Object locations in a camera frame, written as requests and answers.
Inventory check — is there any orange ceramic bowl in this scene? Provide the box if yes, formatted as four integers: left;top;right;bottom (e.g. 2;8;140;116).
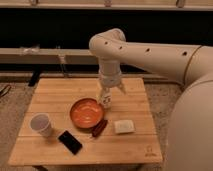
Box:
70;98;104;129

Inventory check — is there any wooden table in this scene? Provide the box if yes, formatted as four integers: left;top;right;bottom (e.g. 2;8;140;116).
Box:
9;78;162;166

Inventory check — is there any black smartphone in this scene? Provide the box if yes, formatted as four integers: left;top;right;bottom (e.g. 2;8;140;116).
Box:
58;131;82;155

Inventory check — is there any white paper cup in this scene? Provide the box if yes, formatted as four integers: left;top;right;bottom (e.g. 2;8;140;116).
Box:
30;113;53;137

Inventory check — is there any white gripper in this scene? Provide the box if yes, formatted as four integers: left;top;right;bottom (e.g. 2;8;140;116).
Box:
99;72;126;109

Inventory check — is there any grey metal rail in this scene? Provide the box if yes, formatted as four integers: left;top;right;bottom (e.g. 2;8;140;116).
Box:
0;47;98;65

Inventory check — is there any white sponge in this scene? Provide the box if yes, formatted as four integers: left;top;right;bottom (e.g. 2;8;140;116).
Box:
114;120;135;134

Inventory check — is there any black cable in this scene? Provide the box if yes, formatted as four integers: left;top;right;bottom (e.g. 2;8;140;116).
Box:
0;84;12;98

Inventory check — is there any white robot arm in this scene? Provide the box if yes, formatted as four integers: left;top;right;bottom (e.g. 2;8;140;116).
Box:
89;29;213;171

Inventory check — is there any brown snack bar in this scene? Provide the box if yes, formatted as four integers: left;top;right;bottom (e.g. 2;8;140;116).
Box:
92;120;108;137

